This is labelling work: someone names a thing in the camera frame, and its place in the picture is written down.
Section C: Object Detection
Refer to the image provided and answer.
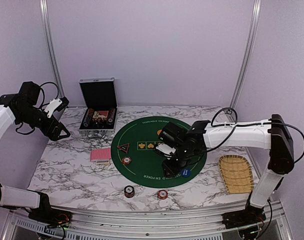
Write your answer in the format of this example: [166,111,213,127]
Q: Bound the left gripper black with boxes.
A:
[17,105,70,141]

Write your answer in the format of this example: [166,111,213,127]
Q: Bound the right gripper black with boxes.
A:
[162,143,194,178]

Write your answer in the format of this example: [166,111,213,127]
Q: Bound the blue small blind button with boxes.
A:
[180,168,192,178]

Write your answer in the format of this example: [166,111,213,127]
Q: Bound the orange red chip stack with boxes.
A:
[157,189,168,200]

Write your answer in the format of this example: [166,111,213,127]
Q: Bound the triangular all-in button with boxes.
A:
[117,143,130,154]

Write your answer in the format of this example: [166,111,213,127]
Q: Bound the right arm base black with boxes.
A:
[222,196,267,229]

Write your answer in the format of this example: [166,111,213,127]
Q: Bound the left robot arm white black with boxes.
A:
[0,81,71,223]

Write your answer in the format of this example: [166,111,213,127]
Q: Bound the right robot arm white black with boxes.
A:
[155,114,304,224]

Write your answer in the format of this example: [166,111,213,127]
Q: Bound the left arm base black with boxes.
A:
[28,192,72,227]

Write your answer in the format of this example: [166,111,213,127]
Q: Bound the left chip row in case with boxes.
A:
[82,108,94,127]

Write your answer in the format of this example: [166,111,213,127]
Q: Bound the chip row in case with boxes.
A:
[82,108,94,127]
[106,108,116,125]

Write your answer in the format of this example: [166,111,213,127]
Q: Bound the card deck box in case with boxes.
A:
[92,110,109,119]

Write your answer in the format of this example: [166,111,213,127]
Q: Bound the aluminium poker case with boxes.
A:
[79,77,118,139]

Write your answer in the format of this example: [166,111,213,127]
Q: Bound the woven bamboo tray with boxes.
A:
[218,154,255,195]

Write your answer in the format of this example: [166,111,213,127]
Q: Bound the round green poker mat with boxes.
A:
[111,116,207,189]

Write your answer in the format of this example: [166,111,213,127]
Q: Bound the red-backed playing card deck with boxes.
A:
[90,148,111,163]

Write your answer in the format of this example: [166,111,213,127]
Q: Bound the right chip row in case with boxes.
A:
[106,108,116,125]

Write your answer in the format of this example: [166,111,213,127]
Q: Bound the dark brown chip stack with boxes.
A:
[123,185,135,198]

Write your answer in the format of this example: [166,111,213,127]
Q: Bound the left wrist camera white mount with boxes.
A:
[44,97,70,118]

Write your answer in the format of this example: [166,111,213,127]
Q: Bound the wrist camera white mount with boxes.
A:
[155,142,176,156]
[44,97,70,118]

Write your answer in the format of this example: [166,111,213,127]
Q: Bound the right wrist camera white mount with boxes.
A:
[155,142,176,156]

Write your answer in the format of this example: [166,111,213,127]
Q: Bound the front aluminium rail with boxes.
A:
[0,201,294,240]

